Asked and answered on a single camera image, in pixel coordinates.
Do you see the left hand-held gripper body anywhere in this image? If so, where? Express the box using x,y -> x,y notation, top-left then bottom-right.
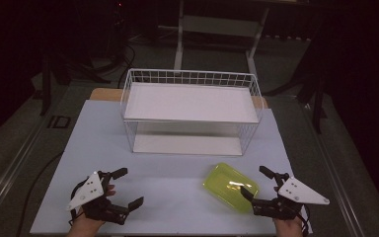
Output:
66,170 -> 130,226

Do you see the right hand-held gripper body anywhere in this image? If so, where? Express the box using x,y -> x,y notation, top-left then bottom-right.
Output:
251,172 -> 331,221

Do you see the green plastic tray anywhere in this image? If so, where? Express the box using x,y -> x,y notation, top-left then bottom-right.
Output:
202,162 -> 261,214

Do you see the person's left hand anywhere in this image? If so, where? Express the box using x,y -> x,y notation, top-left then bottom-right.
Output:
67,184 -> 116,237

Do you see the person's right hand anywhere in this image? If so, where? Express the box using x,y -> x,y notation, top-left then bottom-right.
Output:
272,217 -> 305,237

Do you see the light blue table mat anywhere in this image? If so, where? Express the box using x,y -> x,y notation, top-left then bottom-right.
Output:
29,99 -> 314,236

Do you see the black floor socket box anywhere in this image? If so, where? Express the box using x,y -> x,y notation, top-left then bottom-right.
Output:
46,115 -> 72,130

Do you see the black tripod stand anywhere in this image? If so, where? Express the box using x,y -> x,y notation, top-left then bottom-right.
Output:
38,39 -> 113,117
263,13 -> 331,135

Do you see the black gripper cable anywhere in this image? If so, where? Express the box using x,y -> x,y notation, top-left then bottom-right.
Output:
296,202 -> 311,237
67,179 -> 92,228

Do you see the metal floor rail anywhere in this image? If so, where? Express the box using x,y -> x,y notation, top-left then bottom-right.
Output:
299,101 -> 371,237
0,113 -> 53,216

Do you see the black floor cable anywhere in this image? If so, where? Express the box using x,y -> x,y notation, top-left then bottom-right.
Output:
116,40 -> 138,89
15,150 -> 65,237

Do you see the white wire shelf rack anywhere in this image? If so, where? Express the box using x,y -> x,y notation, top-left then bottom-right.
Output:
119,67 -> 265,157

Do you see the white metal stand frame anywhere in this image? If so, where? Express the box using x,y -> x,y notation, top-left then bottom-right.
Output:
173,0 -> 271,77

